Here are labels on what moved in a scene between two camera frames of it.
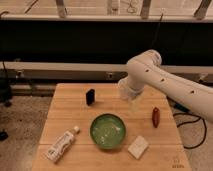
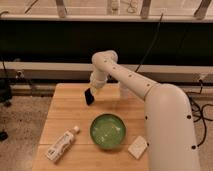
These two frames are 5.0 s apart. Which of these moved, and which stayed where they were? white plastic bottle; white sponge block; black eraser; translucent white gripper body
Moved: translucent white gripper body
Stayed: white plastic bottle; white sponge block; black eraser
